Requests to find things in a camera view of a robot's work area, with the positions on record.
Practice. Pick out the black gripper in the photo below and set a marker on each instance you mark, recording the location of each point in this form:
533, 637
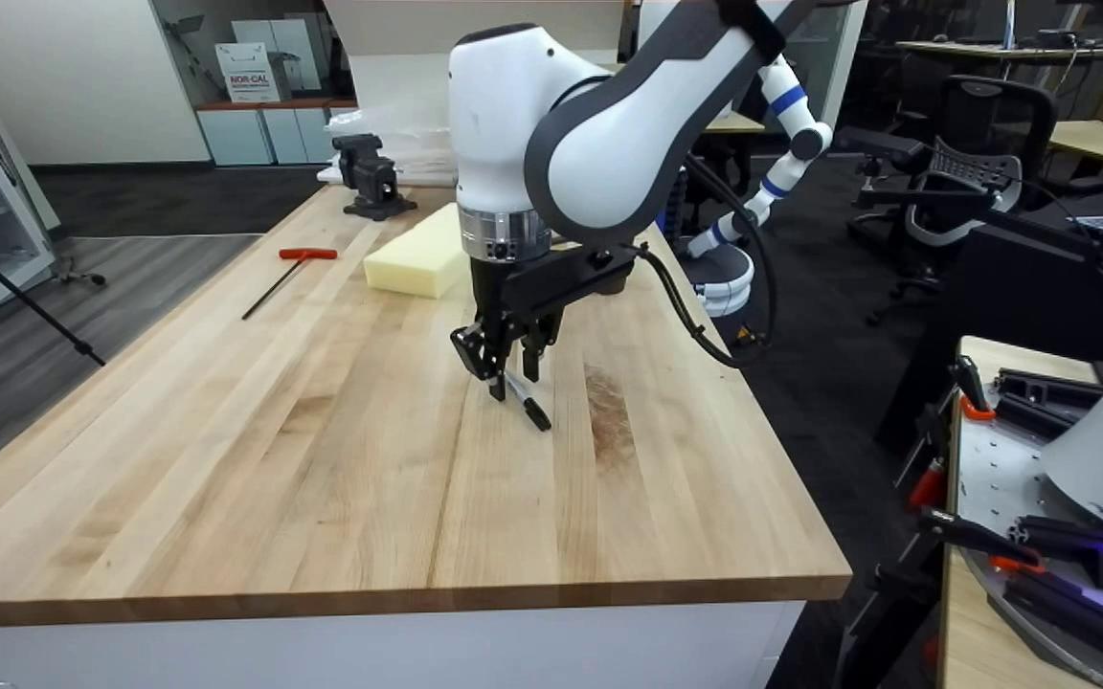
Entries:
538, 280

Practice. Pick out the black pen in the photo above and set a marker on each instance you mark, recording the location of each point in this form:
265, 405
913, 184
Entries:
531, 407

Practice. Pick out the white blue background robot arm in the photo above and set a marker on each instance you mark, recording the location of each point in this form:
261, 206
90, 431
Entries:
775, 129

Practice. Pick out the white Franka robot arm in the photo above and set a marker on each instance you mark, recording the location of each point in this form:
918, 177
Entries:
602, 138

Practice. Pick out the yellow foam block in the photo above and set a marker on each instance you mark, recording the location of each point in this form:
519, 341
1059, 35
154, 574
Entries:
420, 260

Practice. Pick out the black bench vise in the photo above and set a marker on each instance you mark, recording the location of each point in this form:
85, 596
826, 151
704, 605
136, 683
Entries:
372, 172

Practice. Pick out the white drawer cabinet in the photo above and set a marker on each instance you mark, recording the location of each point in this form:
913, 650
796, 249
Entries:
383, 651

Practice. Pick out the white printed sign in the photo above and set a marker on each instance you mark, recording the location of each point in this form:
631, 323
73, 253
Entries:
248, 73

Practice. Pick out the orange black clamp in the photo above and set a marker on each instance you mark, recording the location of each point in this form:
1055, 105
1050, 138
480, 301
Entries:
958, 424

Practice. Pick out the thin black tripod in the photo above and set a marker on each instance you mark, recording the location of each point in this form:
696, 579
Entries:
30, 301

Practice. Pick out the black mesh office chair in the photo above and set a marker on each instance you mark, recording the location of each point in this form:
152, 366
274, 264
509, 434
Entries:
973, 166

